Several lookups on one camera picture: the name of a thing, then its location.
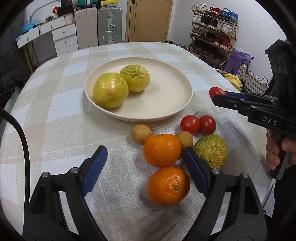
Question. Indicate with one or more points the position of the beige checkered tablecloth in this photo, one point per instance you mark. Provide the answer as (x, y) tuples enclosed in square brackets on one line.
[(57, 111)]

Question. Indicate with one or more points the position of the beige suitcase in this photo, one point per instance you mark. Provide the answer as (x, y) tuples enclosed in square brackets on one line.
[(86, 27)]

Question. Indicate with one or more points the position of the wrinkled yellow passion fruit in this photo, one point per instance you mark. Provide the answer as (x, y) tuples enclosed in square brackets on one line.
[(211, 150)]

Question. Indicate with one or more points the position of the white drawer desk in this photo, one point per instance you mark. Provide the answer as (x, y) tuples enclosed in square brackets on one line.
[(64, 34)]

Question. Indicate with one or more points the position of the blue plastic bag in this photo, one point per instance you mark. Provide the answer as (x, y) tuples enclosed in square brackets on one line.
[(31, 25)]

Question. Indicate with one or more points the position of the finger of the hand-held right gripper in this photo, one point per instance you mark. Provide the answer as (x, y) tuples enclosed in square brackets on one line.
[(227, 102), (234, 94)]

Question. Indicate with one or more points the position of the row of shoes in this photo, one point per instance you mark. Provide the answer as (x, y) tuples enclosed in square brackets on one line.
[(212, 23)]

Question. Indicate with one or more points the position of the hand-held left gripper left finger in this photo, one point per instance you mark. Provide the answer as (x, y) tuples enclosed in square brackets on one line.
[(94, 171)]

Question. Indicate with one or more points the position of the woven basket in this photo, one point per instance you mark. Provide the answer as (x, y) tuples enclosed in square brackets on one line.
[(251, 80)]

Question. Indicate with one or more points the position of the black jacket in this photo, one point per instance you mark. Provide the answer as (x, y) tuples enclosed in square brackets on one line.
[(7, 85)]

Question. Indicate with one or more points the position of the smooth yellow passion fruit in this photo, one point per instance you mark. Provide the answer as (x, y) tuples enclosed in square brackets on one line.
[(110, 90)]

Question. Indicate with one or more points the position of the yellow bananas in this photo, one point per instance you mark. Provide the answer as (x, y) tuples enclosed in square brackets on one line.
[(232, 78)]

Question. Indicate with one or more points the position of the wooden door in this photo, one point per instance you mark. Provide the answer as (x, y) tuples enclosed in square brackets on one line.
[(150, 20)]

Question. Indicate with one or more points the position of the orange mandarin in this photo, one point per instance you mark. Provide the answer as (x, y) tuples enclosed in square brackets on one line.
[(167, 185), (161, 150)]

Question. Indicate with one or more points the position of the purple bag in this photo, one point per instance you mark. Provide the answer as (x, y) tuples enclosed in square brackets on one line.
[(235, 60)]

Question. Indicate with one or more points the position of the black bag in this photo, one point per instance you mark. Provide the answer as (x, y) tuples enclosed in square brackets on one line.
[(66, 10)]

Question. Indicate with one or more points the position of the pile of loose shoes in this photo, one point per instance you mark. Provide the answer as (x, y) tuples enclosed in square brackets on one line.
[(175, 44)]

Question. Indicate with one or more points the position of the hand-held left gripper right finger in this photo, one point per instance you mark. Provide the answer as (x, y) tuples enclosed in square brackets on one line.
[(195, 171)]

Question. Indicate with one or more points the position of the wooden shoe rack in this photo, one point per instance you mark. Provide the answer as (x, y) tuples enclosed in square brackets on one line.
[(233, 34)]

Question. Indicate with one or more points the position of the silver suitcase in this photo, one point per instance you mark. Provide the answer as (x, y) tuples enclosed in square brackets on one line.
[(109, 25)]

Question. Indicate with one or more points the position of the teal case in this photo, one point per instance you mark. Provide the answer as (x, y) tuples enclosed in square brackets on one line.
[(87, 3)]

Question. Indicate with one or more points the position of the brown longan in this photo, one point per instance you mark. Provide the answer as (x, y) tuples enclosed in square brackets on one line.
[(183, 139), (140, 134)]

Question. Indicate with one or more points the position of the red tomato with stem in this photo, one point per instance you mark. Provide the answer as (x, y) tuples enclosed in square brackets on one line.
[(189, 125)]

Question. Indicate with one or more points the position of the person's right hand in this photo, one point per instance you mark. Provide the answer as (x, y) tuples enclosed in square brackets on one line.
[(271, 148)]

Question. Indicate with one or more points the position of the green-patched yellow passion fruit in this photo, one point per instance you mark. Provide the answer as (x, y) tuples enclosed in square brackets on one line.
[(135, 78)]

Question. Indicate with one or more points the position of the cream round plate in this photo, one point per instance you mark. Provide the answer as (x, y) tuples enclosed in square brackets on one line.
[(161, 97)]

